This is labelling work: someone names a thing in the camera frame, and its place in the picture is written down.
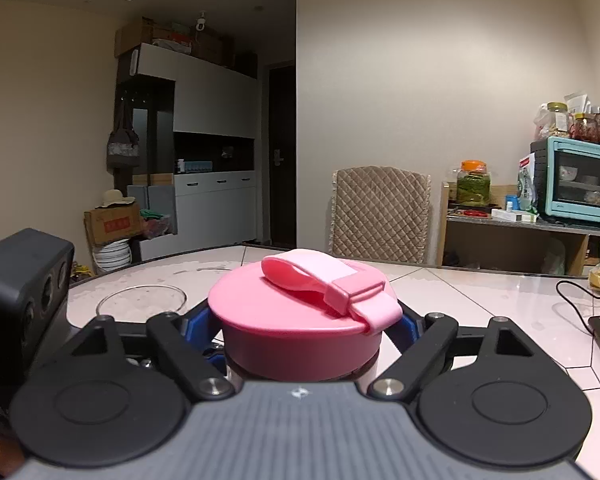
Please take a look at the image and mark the pink bottle cap with strap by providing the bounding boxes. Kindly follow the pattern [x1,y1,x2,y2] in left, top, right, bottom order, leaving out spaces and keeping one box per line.
[208,249,402,376]

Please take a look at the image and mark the pink Hello Kitty bottle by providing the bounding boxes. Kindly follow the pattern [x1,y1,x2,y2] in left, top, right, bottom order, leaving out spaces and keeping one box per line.
[225,351,380,382]

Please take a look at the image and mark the stack of white plates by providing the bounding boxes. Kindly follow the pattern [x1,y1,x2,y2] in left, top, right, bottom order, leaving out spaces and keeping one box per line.
[92,238,132,273]

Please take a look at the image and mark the cardboard box on floor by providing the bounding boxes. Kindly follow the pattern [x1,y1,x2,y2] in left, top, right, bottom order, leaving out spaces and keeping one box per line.
[84,204,142,247]

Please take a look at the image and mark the wooden side shelf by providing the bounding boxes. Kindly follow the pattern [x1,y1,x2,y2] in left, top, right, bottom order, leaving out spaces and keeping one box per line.
[435,181,600,276]

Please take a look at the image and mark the straw hat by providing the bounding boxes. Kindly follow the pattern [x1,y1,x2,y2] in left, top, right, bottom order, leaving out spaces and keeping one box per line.
[99,188,135,208]

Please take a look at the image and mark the quilted beige chair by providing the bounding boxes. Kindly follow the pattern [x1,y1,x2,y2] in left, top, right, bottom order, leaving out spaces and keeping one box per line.
[328,166,431,264]

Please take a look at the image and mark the white grey cabinet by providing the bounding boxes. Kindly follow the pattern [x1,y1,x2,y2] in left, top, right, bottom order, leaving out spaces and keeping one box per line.
[116,44,259,260]

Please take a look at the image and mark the white flat box on shelf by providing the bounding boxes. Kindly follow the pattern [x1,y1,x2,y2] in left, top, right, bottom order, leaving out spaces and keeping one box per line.
[490,209,537,223]

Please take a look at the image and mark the orange lid pickle jar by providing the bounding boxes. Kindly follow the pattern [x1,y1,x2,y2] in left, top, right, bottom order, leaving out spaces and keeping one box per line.
[456,160,490,207]

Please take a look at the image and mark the hanging grey bag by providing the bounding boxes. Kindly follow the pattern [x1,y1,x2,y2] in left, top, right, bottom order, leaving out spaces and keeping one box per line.
[106,100,140,170]

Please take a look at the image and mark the white red package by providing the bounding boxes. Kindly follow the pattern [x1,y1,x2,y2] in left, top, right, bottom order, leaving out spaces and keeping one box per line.
[516,153,537,214]

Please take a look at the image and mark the teal toaster oven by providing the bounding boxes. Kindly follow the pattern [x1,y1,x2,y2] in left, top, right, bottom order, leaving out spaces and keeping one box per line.
[530,136,600,224]

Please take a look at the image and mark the glass jar beige contents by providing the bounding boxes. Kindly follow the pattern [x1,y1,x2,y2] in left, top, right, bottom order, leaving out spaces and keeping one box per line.
[545,102,570,138]

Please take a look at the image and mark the black cable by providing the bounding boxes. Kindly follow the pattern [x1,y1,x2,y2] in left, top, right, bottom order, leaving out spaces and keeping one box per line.
[554,278,600,336]

